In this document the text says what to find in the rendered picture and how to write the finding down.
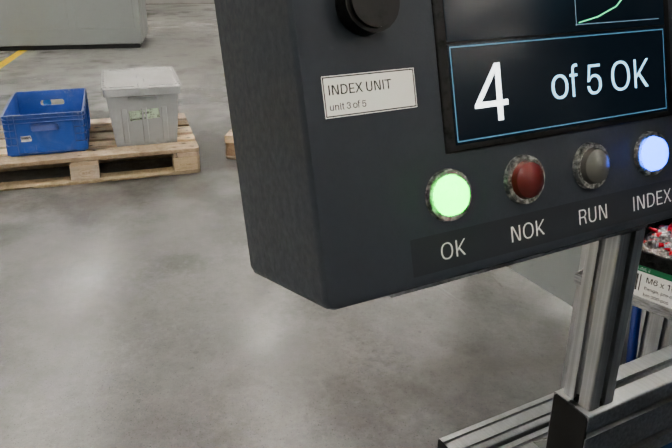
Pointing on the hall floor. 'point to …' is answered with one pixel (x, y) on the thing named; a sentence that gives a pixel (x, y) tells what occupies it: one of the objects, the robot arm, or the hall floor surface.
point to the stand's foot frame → (506, 428)
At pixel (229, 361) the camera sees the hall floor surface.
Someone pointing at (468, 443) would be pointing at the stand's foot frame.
